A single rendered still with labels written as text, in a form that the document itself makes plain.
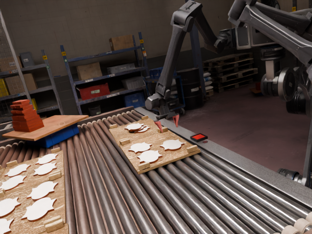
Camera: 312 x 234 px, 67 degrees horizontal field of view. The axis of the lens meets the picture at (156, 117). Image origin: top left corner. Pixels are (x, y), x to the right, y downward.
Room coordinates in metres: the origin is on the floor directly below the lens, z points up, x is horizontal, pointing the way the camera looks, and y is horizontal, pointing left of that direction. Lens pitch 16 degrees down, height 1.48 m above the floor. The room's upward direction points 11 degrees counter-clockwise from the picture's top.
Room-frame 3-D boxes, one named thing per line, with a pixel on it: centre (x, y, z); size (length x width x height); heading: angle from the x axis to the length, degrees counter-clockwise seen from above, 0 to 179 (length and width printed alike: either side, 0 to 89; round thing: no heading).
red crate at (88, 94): (5.65, 1.34, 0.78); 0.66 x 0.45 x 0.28; 109
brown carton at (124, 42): (5.92, 0.47, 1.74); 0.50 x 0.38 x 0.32; 109
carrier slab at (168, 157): (1.26, 0.03, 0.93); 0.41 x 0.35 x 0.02; 18
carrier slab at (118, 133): (1.66, 0.16, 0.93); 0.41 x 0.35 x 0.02; 17
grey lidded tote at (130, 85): (5.94, 0.40, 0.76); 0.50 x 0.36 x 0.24; 115
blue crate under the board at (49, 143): (1.87, 0.87, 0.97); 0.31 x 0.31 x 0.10; 54
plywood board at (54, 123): (1.92, 0.92, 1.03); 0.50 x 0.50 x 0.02; 54
